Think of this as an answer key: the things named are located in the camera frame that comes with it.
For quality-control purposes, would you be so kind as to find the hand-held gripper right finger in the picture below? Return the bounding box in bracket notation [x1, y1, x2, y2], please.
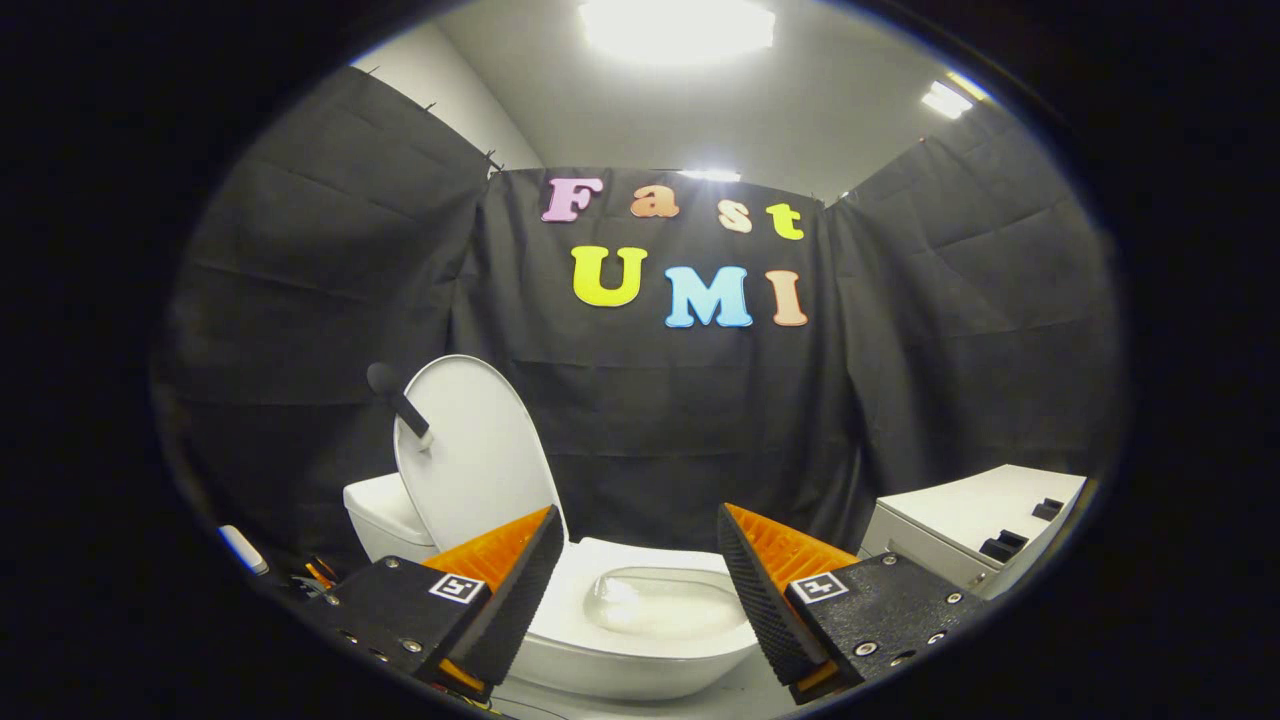
[717, 503, 986, 706]

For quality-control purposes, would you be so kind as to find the orange black tool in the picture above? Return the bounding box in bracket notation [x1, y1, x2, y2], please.
[295, 555, 343, 601]

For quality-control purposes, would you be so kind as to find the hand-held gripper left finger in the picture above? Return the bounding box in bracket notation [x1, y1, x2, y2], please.
[318, 505, 565, 704]

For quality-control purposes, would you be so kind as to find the small ceiling light panel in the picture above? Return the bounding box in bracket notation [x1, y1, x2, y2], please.
[920, 80, 976, 121]

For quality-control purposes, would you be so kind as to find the black backdrop cloth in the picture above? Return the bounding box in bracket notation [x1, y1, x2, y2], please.
[150, 65, 1126, 563]

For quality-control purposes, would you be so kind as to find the white ceramic toilet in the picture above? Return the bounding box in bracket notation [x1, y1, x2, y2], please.
[343, 472, 761, 701]

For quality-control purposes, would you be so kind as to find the large ceiling light panel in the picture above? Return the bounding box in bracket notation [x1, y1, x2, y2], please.
[580, 0, 776, 66]

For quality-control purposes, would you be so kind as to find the white drawer cabinet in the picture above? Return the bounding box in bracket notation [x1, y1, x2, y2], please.
[860, 464, 1088, 601]

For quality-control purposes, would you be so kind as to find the white toilet lid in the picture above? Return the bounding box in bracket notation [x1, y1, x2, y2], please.
[393, 354, 569, 556]

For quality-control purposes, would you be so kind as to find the black lid lifting handle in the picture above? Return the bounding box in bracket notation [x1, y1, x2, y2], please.
[366, 362, 436, 451]

